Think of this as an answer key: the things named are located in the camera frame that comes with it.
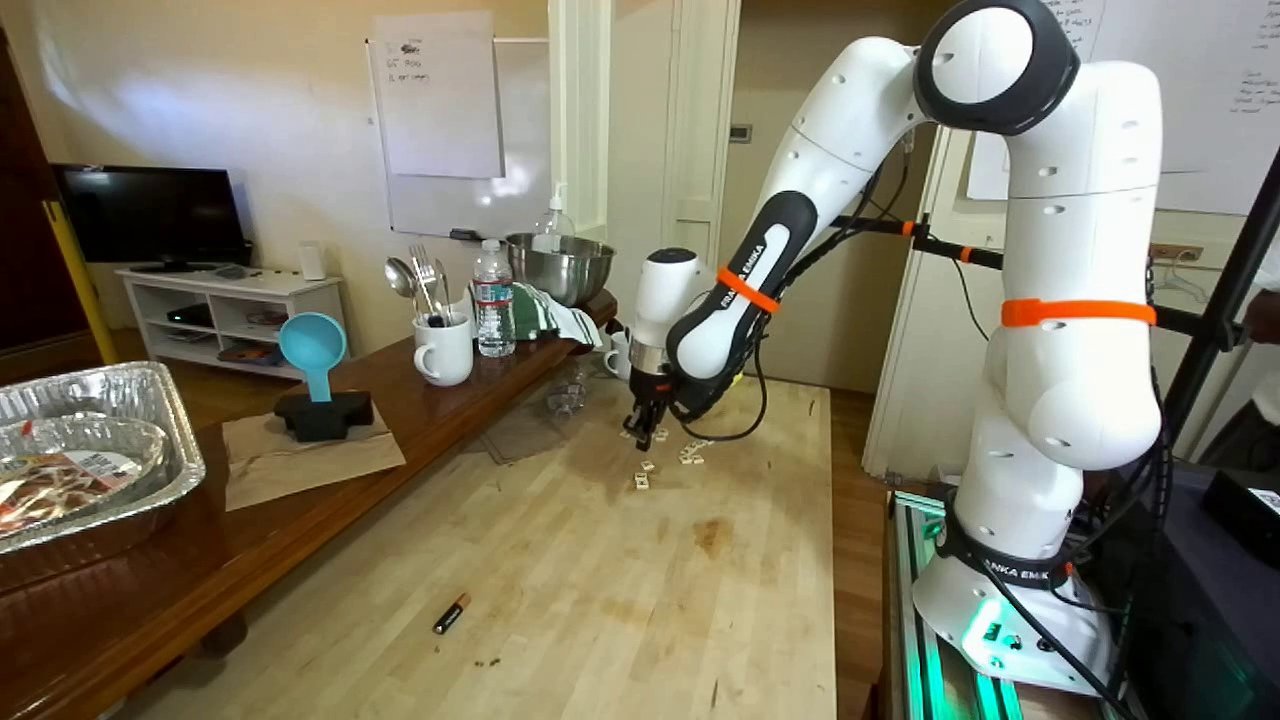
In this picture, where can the white door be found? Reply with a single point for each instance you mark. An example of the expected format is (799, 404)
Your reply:
(664, 134)

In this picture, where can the large wall whiteboard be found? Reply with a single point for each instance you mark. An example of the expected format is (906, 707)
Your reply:
(1220, 104)

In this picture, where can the white television stand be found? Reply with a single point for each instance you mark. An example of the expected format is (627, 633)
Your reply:
(240, 323)

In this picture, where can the small wall whiteboard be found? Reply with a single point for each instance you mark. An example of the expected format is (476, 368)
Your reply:
(524, 134)

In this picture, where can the black metal bar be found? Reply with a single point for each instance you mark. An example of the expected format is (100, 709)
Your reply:
(942, 246)

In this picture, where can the wall switch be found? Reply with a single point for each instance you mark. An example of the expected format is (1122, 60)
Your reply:
(737, 134)

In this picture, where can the black flat television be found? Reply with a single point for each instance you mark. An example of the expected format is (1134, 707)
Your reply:
(155, 215)

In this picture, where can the clear pump sanitizer bottle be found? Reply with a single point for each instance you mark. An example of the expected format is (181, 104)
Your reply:
(549, 231)

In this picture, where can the black computer case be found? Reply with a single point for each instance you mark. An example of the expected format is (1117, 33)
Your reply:
(1203, 625)

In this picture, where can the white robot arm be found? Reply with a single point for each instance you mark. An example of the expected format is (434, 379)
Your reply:
(1066, 201)

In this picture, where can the brown wooden table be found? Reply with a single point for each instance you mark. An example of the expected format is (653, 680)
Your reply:
(160, 585)

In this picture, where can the brown cardboard sheet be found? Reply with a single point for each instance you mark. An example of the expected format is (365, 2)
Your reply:
(284, 464)

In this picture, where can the black tripod pole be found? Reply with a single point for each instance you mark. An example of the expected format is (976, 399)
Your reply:
(1220, 289)

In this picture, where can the aluminium foil tray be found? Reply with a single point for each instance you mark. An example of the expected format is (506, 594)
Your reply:
(160, 403)

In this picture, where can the metal ladle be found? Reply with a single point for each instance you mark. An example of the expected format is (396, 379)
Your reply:
(400, 278)

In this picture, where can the clear water bottle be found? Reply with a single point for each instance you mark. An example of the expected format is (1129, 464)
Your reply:
(494, 306)

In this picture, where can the cream letter tile H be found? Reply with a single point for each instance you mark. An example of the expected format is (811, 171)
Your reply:
(641, 480)

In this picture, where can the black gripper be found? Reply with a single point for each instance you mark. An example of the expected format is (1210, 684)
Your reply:
(653, 394)

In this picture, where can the red white food packet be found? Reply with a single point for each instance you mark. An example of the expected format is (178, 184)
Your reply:
(62, 480)

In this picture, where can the crushed clear plastic bottle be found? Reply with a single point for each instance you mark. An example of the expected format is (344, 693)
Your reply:
(564, 394)

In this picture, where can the steel mixing bowl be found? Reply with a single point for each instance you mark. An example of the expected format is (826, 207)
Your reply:
(564, 269)

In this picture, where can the green striped white towel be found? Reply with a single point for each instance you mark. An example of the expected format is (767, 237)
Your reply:
(553, 319)

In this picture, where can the white tall cabinet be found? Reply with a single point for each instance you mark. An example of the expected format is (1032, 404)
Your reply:
(920, 385)

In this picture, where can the black block base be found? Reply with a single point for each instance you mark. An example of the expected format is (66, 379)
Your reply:
(326, 417)

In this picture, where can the white paper sheet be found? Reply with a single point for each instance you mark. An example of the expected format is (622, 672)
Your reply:
(439, 100)

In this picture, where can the metal spoon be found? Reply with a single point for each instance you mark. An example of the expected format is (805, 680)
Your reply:
(429, 278)

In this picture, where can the black marker pen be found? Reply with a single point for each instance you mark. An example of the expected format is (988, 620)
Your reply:
(450, 618)

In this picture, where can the cream letter tile M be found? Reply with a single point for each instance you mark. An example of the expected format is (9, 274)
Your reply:
(684, 461)

